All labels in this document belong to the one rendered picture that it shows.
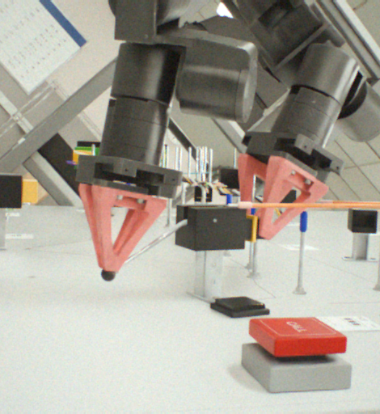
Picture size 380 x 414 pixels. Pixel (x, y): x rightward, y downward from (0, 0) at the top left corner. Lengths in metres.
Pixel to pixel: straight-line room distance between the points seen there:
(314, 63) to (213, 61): 0.15
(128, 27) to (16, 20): 7.91
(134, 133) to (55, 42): 7.82
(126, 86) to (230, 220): 0.16
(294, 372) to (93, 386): 0.12
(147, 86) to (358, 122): 0.26
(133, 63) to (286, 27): 0.22
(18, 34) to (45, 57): 0.41
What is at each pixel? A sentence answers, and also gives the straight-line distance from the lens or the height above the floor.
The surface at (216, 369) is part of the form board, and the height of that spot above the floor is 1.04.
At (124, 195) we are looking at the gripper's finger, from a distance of 0.61.
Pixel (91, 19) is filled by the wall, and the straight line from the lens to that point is 8.52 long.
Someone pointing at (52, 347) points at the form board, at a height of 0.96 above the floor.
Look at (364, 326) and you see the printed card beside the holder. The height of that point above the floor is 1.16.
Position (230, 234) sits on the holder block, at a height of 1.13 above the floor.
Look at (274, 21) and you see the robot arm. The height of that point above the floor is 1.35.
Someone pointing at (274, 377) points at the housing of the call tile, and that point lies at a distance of 0.45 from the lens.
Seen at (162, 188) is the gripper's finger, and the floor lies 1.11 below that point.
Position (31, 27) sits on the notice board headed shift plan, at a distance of 8.48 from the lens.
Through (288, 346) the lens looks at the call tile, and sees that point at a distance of 0.45.
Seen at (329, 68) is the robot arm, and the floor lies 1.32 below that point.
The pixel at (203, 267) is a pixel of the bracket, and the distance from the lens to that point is 0.68.
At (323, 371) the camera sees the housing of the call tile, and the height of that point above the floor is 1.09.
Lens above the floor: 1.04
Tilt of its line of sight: 7 degrees up
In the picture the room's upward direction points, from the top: 48 degrees clockwise
